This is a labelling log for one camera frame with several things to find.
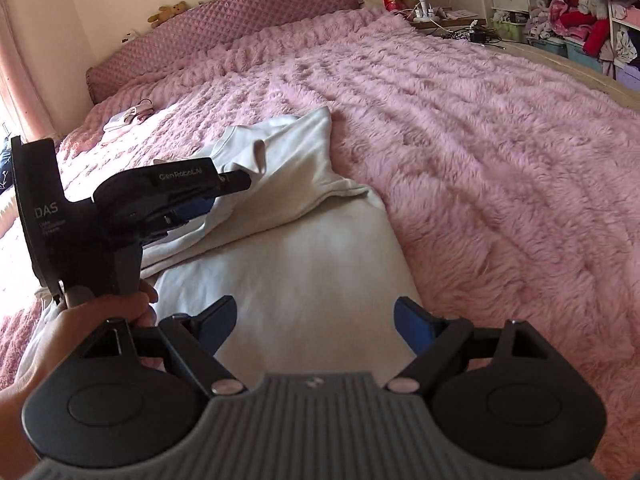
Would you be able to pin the white drawer box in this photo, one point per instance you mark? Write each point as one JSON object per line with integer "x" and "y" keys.
{"x": 507, "y": 0}

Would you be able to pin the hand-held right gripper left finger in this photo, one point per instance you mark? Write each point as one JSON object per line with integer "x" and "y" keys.
{"x": 222, "y": 320}

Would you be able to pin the wooden bedside table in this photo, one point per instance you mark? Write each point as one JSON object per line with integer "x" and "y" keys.
{"x": 450, "y": 24}

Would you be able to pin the dark blue printed cloth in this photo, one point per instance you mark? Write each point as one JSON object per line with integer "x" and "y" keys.
{"x": 6, "y": 172}

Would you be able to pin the pink quilted headboard cushion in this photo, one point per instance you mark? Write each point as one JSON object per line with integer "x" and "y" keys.
{"x": 225, "y": 25}

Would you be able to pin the wooden bed frame rim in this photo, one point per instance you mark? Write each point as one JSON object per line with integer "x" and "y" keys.
{"x": 575, "y": 76}

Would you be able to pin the brown teddy bear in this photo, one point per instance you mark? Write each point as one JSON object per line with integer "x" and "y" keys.
{"x": 167, "y": 14}

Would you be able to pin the teal storage bin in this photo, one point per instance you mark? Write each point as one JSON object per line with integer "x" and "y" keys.
{"x": 575, "y": 52}

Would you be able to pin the person's left forearm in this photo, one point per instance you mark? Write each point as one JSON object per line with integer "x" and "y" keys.
{"x": 15, "y": 410}

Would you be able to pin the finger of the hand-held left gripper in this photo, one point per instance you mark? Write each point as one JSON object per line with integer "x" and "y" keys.
{"x": 192, "y": 208}
{"x": 235, "y": 181}

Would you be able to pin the small pink white cloth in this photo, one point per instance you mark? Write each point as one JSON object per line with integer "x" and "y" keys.
{"x": 127, "y": 116}

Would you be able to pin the red cloth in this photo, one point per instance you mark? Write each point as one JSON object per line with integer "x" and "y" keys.
{"x": 585, "y": 25}

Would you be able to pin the purple storage bin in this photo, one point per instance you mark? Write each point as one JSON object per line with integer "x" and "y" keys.
{"x": 629, "y": 79}

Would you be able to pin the white printed t-shirt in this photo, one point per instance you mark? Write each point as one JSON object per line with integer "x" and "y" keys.
{"x": 300, "y": 270}

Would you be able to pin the pink fluffy blanket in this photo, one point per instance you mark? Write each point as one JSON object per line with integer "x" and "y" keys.
{"x": 475, "y": 185}

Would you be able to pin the person's left hand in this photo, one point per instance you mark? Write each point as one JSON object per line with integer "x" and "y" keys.
{"x": 85, "y": 322}

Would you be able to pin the pink curtain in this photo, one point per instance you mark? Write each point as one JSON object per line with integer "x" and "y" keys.
{"x": 22, "y": 70}

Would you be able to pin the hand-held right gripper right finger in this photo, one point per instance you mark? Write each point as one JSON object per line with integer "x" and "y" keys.
{"x": 412, "y": 327}

